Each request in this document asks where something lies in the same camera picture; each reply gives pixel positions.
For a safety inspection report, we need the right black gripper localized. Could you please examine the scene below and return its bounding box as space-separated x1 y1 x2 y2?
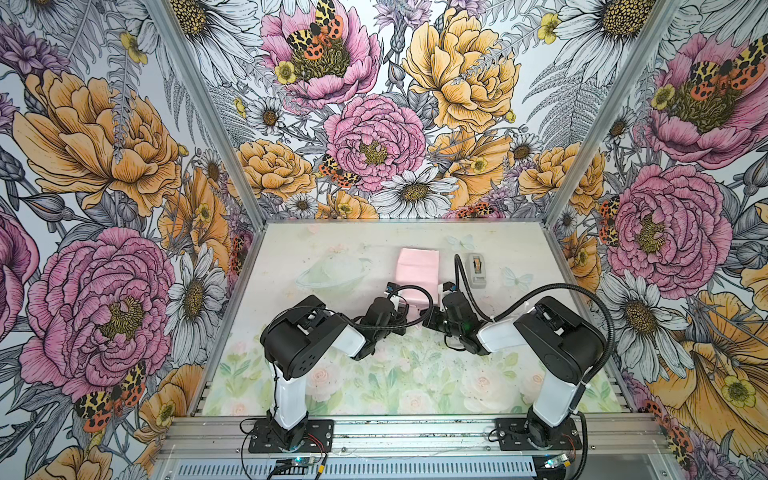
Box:
419 304 464 338

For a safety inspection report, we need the purple wrapping paper sheet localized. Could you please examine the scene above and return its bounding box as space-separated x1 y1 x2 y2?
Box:
395 248 440 321

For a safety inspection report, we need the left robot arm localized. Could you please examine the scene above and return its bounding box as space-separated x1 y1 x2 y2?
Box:
260 295 409 451

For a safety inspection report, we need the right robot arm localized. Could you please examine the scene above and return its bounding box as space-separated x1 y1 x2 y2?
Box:
421 291 608 449

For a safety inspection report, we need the grey tape dispenser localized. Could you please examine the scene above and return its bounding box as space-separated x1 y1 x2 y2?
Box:
466 253 487 289

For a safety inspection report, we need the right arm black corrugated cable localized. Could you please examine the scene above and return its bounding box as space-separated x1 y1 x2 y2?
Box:
454 253 617 385

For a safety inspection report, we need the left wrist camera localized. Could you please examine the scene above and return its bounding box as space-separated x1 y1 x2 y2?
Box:
385 282 409 310

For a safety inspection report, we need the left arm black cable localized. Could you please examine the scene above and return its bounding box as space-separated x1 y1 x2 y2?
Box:
259 281 436 421

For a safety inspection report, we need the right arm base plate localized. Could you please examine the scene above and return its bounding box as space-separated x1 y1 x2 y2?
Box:
494 417 582 451

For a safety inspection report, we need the white slotted cable duct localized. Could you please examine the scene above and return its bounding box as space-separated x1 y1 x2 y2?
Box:
164 457 536 479

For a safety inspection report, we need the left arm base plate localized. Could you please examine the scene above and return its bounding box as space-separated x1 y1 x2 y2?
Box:
247 417 335 454

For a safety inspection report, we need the aluminium front rail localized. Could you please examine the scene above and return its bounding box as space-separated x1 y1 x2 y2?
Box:
158 412 670 460

